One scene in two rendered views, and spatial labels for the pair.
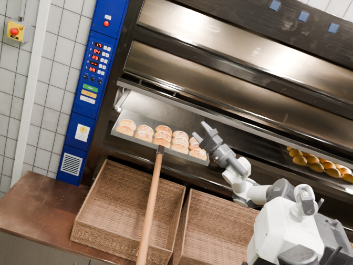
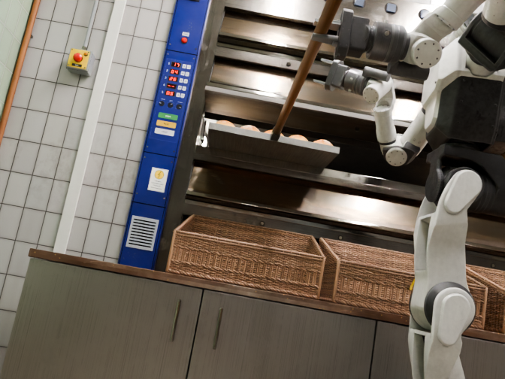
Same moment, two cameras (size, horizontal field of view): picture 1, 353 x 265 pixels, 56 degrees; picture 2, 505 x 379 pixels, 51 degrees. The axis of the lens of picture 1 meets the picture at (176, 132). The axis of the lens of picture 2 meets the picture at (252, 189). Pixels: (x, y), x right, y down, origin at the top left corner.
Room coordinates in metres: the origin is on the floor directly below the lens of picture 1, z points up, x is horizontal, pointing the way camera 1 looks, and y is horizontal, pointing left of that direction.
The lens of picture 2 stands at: (-0.52, -0.06, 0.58)
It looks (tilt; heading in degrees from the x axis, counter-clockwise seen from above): 10 degrees up; 4
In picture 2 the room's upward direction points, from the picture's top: 10 degrees clockwise
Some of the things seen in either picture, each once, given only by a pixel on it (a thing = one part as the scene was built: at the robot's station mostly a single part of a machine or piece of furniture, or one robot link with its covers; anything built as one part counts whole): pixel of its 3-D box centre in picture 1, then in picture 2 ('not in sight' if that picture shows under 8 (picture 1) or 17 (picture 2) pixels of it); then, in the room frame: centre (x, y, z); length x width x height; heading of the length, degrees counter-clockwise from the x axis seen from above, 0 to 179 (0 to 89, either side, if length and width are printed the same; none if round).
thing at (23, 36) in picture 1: (18, 30); (80, 62); (1.73, 1.01, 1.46); 0.10 x 0.07 x 0.10; 95
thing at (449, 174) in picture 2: not in sight; (456, 189); (1.04, -0.54, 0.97); 0.14 x 0.13 x 0.12; 6
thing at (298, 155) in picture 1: (313, 151); not in sight; (2.39, -1.02, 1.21); 0.61 x 0.48 x 0.06; 5
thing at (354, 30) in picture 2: not in sight; (364, 37); (0.63, -0.17, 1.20); 0.12 x 0.10 x 0.13; 96
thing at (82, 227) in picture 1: (132, 211); (248, 251); (1.58, 0.07, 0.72); 0.56 x 0.49 x 0.28; 94
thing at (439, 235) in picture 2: not in sight; (446, 251); (1.04, -0.53, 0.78); 0.18 x 0.15 x 0.47; 6
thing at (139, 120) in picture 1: (163, 133); (269, 148); (1.74, 0.07, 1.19); 0.55 x 0.36 x 0.03; 97
